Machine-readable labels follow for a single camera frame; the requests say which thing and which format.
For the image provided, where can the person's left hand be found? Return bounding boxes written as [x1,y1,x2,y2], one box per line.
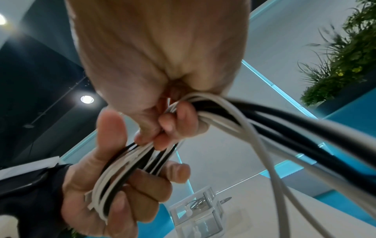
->
[61,109,192,238]

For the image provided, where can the person's right hand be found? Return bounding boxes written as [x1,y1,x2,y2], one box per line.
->
[64,0,251,152]

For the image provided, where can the bundle of charging cables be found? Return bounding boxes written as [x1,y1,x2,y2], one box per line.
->
[85,91,376,238]

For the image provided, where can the white mini drawer box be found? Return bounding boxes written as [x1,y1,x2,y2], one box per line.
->
[168,185,228,238]

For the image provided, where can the white table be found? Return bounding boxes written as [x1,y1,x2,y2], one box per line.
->
[158,171,376,238]

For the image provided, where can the green artificial plant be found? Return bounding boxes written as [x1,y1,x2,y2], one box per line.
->
[298,0,376,108]

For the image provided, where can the cyan wall light strips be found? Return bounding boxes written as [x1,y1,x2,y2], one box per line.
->
[60,0,336,194]

